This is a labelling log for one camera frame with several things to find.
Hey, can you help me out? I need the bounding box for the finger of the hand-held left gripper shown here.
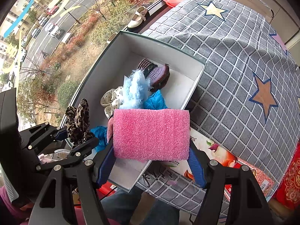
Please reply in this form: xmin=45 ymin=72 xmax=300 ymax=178
xmin=35 ymin=137 xmax=100 ymax=174
xmin=20 ymin=122 xmax=71 ymax=150

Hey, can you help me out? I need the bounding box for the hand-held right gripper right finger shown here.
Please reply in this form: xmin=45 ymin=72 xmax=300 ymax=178
xmin=187 ymin=142 xmax=273 ymax=225

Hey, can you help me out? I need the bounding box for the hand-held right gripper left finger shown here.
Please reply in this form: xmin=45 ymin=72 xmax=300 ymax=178
xmin=28 ymin=143 xmax=117 ymax=225

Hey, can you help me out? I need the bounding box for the blue plastic shoe cover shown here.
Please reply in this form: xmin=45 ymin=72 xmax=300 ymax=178
xmin=143 ymin=89 xmax=168 ymax=110
xmin=90 ymin=126 xmax=109 ymax=152

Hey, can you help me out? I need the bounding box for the leopard print scrunchie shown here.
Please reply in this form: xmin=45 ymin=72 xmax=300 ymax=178
xmin=64 ymin=98 xmax=95 ymax=146

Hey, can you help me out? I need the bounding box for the cream polka dot scrunchie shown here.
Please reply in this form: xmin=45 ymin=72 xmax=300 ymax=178
xmin=100 ymin=86 xmax=125 ymax=120

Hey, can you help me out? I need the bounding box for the plain pink sponge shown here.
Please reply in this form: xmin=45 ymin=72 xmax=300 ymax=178
xmin=112 ymin=108 xmax=190 ymax=162

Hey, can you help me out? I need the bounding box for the light blue fluffy cloth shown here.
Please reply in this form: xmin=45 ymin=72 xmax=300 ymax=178
xmin=119 ymin=69 xmax=152 ymax=109

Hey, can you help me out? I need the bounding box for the white cardboard box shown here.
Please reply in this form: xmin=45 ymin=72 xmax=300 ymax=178
xmin=60 ymin=30 xmax=207 ymax=191

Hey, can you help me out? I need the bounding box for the purple knitted headband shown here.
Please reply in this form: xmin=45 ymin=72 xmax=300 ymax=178
xmin=136 ymin=58 xmax=170 ymax=92

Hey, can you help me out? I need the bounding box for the person's pink sweater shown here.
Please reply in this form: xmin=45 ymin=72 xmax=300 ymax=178
xmin=0 ymin=185 xmax=85 ymax=225

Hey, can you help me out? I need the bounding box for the red embroidered cloth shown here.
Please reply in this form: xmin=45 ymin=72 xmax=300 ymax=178
xmin=273 ymin=143 xmax=300 ymax=204

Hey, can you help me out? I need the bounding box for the grey checked star blanket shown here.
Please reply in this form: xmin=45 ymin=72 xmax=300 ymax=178
xmin=136 ymin=0 xmax=300 ymax=214

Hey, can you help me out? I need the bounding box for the white cabinet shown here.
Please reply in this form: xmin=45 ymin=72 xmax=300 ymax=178
xmin=220 ymin=0 xmax=300 ymax=47

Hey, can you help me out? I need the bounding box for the cream strap shoe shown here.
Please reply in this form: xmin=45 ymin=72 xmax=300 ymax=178
xmin=106 ymin=32 xmax=119 ymax=44
xmin=127 ymin=7 xmax=150 ymax=30

